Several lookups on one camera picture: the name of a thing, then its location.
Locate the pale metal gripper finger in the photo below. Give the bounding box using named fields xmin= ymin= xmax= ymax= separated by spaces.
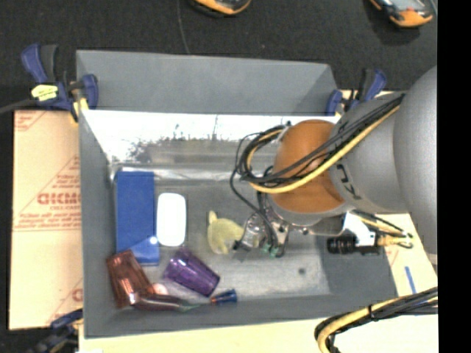
xmin=233 ymin=232 xmax=263 ymax=253
xmin=242 ymin=214 xmax=264 ymax=235

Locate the pale yellow soft toy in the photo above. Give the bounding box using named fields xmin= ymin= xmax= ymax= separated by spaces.
xmin=206 ymin=210 xmax=247 ymax=255

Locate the grey metal bin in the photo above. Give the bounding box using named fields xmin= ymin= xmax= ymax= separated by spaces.
xmin=75 ymin=49 xmax=400 ymax=340

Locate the small blue cap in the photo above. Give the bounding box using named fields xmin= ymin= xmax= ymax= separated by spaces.
xmin=210 ymin=288 xmax=238 ymax=306

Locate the purple plastic cup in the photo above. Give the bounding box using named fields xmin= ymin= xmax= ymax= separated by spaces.
xmin=162 ymin=247 xmax=222 ymax=298

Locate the white oval computer mouse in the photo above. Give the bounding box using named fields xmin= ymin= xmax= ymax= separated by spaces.
xmin=155 ymin=192 xmax=188 ymax=247

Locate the dark red pen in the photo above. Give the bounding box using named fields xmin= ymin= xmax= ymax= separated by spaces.
xmin=130 ymin=293 xmax=202 ymax=313

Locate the blue flat box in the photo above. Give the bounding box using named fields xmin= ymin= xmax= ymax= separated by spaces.
xmin=113 ymin=170 xmax=161 ymax=267

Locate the red clear plastic cup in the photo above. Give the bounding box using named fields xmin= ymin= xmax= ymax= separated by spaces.
xmin=106 ymin=249 xmax=156 ymax=310

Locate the brown cardboard board red print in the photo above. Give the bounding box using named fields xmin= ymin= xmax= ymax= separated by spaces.
xmin=8 ymin=108 xmax=84 ymax=331

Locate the black cylinder on white bracket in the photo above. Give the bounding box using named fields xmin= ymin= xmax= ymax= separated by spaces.
xmin=326 ymin=213 xmax=380 ymax=256

